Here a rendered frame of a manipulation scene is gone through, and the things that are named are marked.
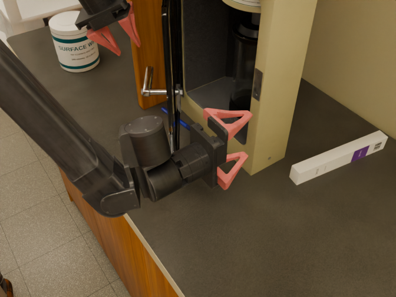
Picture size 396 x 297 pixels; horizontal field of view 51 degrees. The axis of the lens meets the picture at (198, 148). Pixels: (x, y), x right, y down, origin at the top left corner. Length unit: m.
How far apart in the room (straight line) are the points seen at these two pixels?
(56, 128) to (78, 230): 1.56
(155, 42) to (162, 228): 0.48
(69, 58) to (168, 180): 0.81
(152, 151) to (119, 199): 0.09
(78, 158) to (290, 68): 0.47
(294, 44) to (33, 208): 1.74
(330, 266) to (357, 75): 0.58
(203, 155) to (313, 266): 0.36
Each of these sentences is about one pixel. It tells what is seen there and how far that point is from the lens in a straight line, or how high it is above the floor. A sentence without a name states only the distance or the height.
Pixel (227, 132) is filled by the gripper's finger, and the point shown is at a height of 1.27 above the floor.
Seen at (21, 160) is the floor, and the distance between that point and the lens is 2.55.
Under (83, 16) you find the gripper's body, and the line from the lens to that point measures 0.80.
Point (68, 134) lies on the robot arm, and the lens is 0.59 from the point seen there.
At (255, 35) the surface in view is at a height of 1.25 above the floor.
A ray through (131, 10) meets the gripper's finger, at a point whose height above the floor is 1.34.
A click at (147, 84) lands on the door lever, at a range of 0.83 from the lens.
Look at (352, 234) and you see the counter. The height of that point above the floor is 0.94.
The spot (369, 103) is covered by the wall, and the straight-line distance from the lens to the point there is 1.25.
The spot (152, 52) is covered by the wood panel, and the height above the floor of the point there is 1.11.
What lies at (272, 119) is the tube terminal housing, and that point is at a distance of 0.92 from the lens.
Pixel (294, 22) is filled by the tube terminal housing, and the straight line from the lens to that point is 0.81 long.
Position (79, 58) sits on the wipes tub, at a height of 0.99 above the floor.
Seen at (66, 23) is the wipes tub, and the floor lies 1.09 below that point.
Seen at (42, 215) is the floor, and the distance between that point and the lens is 2.23.
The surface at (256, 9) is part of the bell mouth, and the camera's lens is 0.84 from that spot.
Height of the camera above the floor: 1.68
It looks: 44 degrees down
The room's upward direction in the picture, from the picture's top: straight up
